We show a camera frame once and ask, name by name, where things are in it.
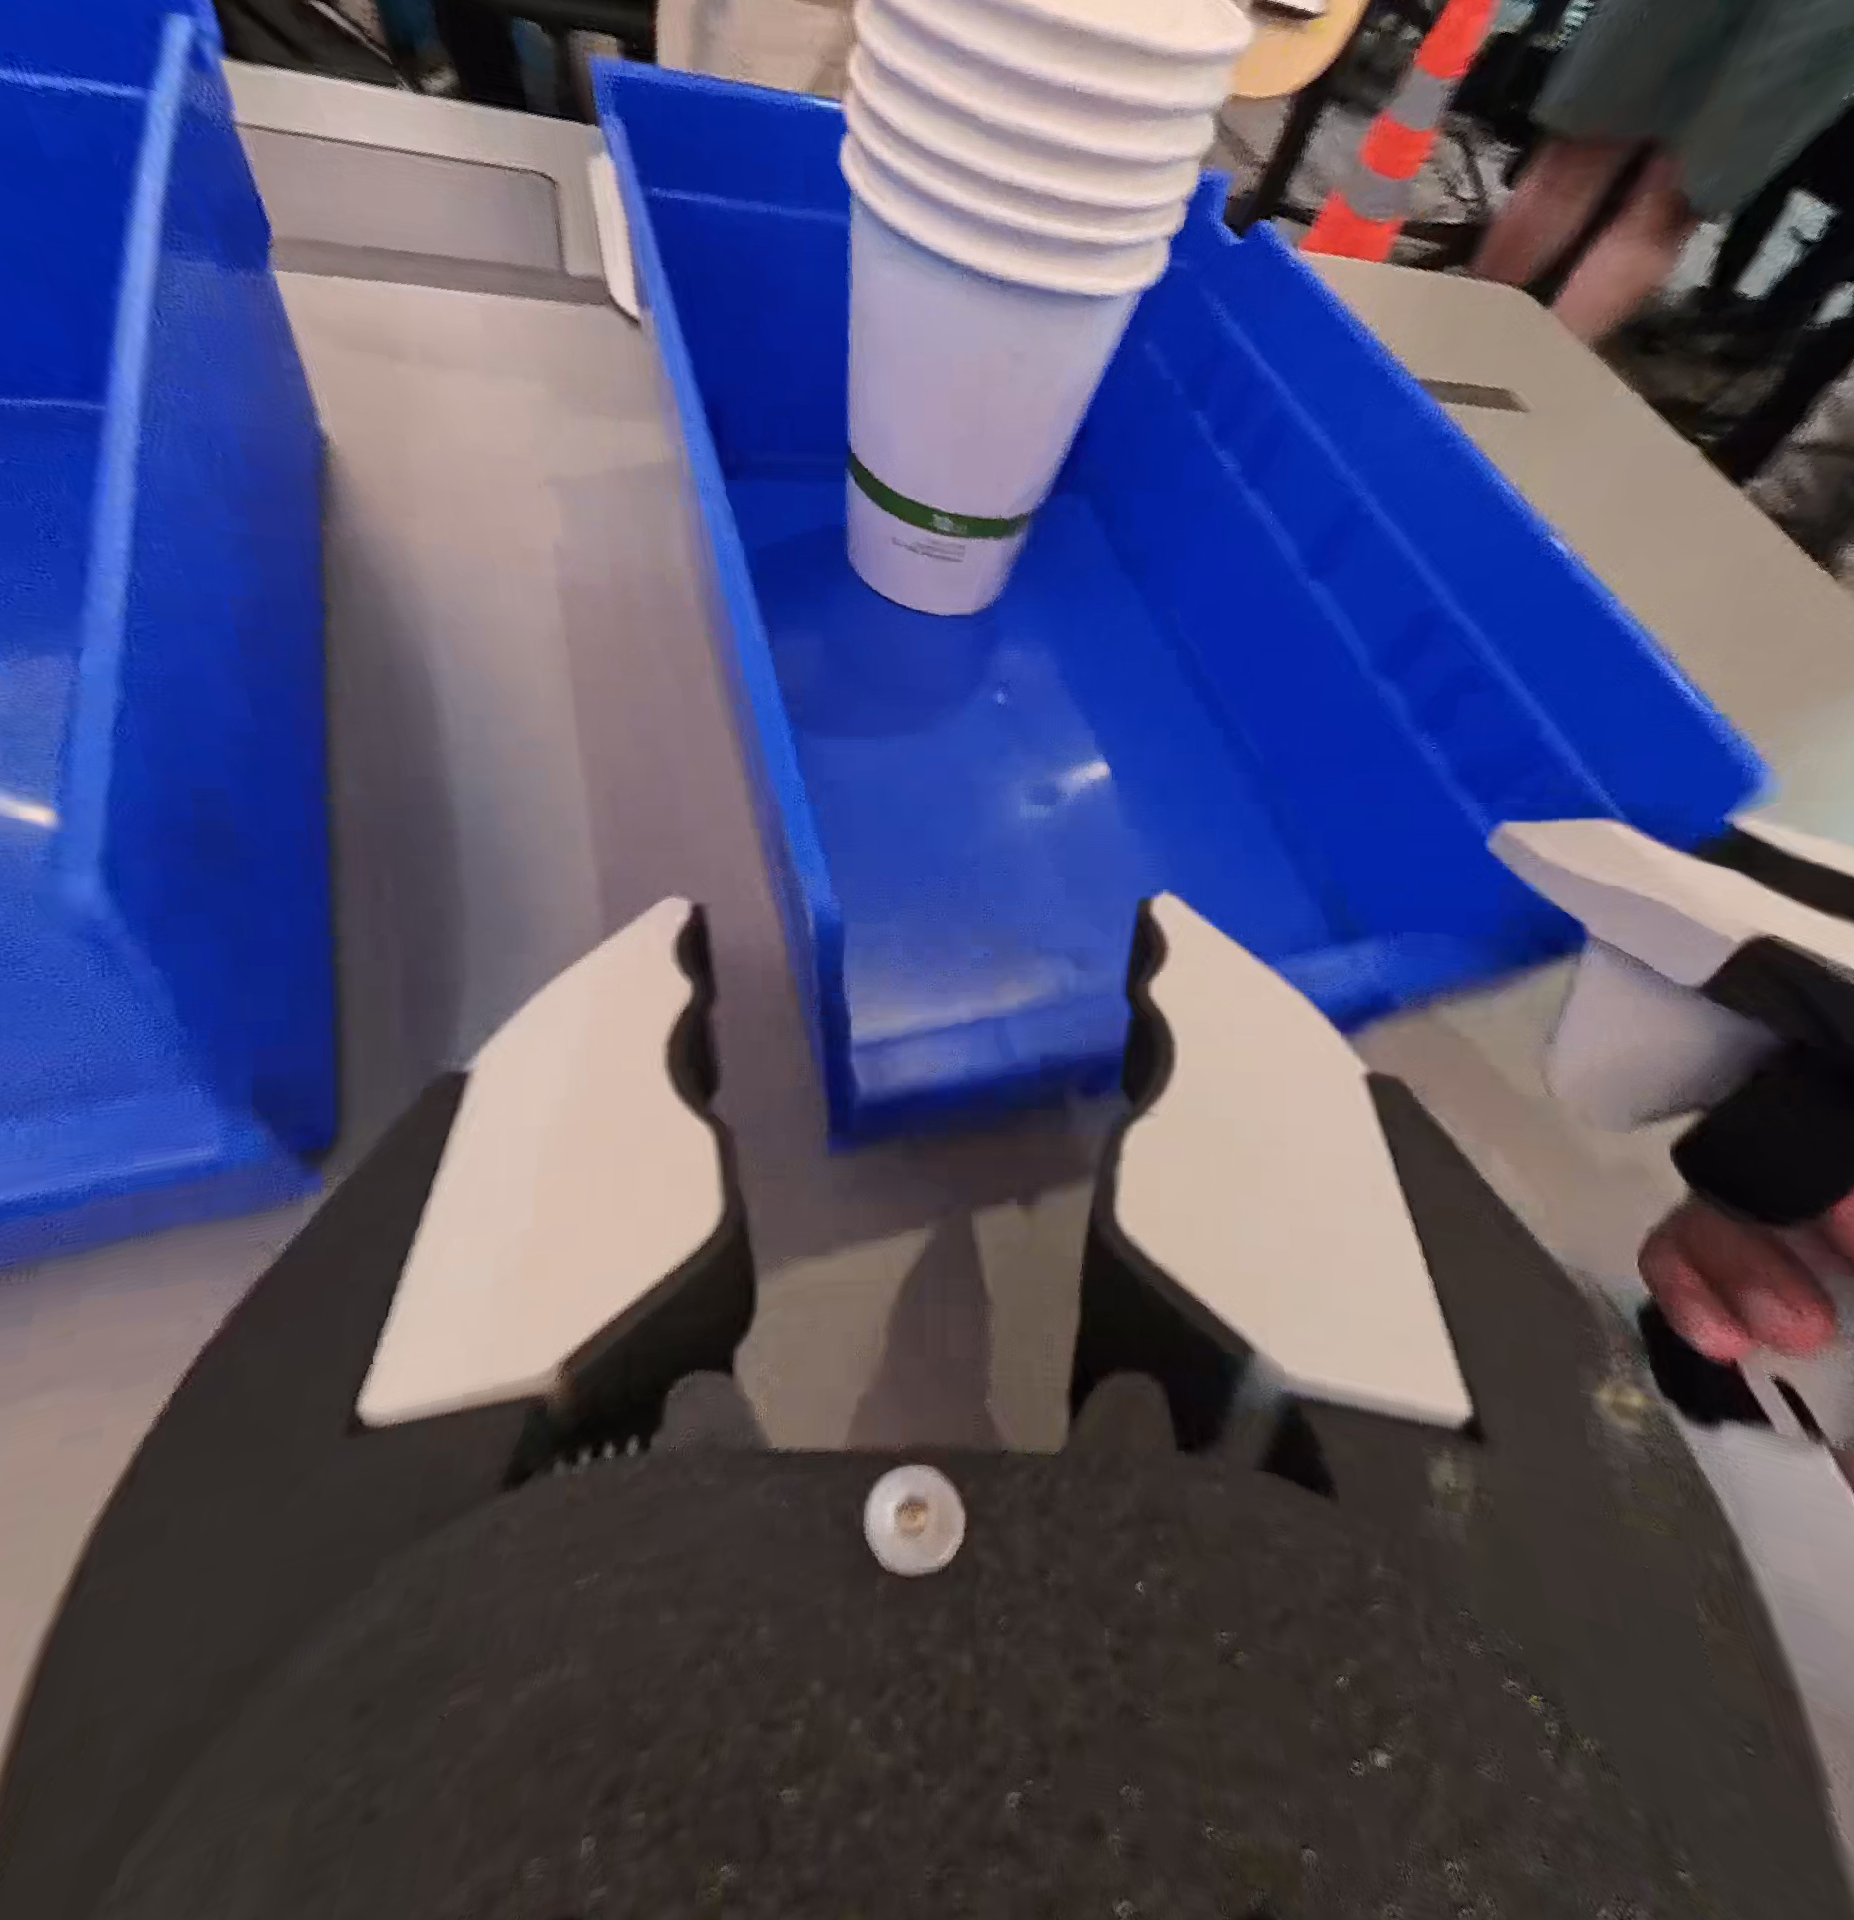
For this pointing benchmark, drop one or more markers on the blue plastic bin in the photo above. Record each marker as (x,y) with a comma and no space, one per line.
(208,750)
(1169,839)

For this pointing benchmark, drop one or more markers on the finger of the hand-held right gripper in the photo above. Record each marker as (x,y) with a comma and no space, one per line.
(1829,869)
(1632,901)

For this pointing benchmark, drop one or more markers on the stack of white paper cups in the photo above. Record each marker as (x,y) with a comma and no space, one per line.
(972,375)

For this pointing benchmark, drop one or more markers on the orange traffic cone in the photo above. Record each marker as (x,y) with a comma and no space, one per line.
(1391,150)

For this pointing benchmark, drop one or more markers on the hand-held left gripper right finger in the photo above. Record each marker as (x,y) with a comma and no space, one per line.
(1272,1213)

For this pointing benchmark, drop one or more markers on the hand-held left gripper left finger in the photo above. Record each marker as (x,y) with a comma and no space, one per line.
(569,1213)

